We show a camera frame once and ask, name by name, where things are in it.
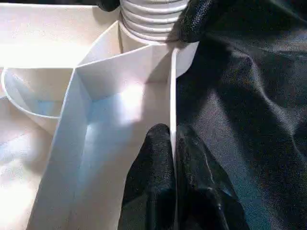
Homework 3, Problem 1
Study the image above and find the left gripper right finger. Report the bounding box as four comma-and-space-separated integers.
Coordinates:
176, 125, 251, 230

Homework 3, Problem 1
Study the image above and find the black shiny mat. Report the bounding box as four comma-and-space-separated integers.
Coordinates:
0, 0, 307, 230

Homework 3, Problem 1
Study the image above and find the white plastic table leg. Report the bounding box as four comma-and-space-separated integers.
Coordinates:
118, 0, 190, 44

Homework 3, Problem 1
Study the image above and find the white plastic table top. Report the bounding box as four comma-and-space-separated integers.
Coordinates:
0, 3, 200, 230

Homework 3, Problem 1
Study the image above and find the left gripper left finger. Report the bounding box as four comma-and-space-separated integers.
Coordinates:
121, 123, 178, 230

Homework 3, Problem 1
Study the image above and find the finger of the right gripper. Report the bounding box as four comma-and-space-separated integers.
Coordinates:
95, 0, 121, 12
167, 0, 213, 44

